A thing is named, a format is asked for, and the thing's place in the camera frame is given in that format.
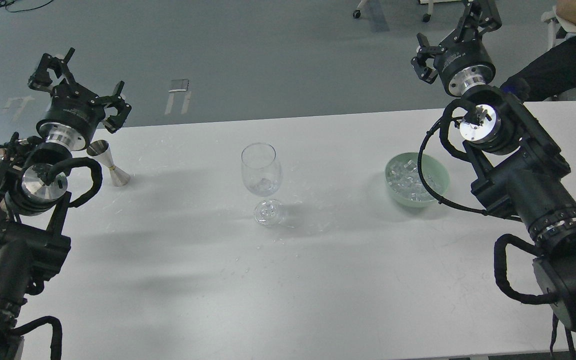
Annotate seated person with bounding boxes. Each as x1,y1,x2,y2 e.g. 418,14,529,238
500,0,576,101

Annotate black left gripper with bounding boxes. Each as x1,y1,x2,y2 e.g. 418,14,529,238
28,47,132,152

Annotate steel cocktail jigger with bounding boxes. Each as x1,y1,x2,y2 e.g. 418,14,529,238
86,139,131,187

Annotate green bowl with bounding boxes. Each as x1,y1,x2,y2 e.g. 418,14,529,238
384,152,451,208

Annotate clear ice cubes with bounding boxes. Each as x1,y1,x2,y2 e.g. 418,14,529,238
386,158,435,203

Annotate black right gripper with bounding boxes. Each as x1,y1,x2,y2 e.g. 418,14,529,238
410,0,503,97

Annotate clear wine glass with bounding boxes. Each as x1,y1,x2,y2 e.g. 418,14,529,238
240,142,286,227

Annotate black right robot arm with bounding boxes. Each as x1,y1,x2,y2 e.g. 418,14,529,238
411,0,576,360

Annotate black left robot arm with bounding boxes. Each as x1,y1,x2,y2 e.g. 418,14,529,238
0,48,131,360

